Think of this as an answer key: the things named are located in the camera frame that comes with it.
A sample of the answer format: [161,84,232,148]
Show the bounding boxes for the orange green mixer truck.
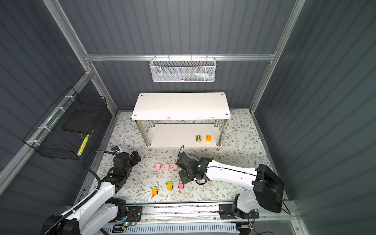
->
[167,181,173,190]

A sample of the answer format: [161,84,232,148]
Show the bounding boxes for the items in white basket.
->
[174,73,214,82]

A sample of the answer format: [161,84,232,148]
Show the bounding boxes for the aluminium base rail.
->
[127,200,308,235]

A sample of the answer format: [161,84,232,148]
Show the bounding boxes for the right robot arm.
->
[175,152,291,219]

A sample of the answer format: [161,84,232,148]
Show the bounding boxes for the pink green mixer truck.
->
[178,181,184,189]

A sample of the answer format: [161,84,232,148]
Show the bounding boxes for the yellow green marker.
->
[77,134,90,156]

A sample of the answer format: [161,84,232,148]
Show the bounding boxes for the white wire mesh basket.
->
[149,58,217,83]

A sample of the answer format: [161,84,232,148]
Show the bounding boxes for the floral patterned mat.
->
[84,109,272,205]

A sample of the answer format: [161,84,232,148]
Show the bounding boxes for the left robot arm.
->
[40,150,142,235]

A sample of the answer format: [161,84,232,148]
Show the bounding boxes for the green orange toy truck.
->
[152,186,159,195]

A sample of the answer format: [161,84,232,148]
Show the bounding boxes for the white two-tier shelf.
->
[132,92,231,149]

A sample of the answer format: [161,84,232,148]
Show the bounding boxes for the black wire basket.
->
[23,87,107,160]

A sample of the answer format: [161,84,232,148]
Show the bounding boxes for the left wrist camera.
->
[111,146,122,154]

